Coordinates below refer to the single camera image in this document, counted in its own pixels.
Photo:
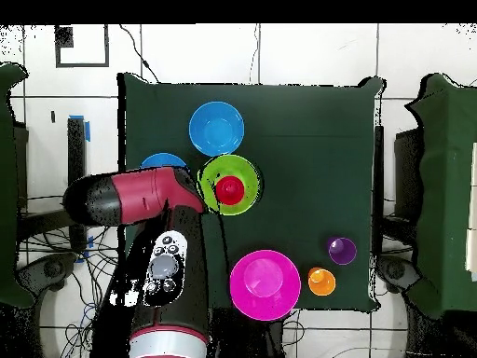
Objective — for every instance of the pink bowl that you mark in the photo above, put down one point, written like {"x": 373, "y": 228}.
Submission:
{"x": 264, "y": 285}

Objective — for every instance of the black floor frame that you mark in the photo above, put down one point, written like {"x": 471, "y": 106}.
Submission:
{"x": 63, "y": 37}

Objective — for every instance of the purple cup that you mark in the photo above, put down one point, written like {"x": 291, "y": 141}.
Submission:
{"x": 341, "y": 251}

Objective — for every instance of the green covered side table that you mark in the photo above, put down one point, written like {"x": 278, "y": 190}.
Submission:
{"x": 447, "y": 186}
{"x": 7, "y": 186}

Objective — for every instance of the orange cup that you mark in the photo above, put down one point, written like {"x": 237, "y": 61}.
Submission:
{"x": 322, "y": 281}

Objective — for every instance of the red cup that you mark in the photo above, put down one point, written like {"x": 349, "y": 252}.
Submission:
{"x": 230, "y": 190}

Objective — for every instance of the green bowl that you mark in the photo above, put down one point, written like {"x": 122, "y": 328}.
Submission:
{"x": 242, "y": 167}

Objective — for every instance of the black stand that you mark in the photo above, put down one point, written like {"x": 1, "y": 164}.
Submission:
{"x": 76, "y": 149}

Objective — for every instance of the dark green tablecloth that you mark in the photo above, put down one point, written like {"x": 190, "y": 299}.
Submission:
{"x": 298, "y": 130}

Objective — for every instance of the black chair base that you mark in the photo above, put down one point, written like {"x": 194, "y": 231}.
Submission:
{"x": 52, "y": 268}
{"x": 395, "y": 270}

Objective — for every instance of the large blue bowl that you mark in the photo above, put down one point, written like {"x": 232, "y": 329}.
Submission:
{"x": 164, "y": 161}
{"x": 216, "y": 128}

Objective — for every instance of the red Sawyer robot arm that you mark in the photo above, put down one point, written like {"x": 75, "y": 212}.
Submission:
{"x": 141, "y": 194}

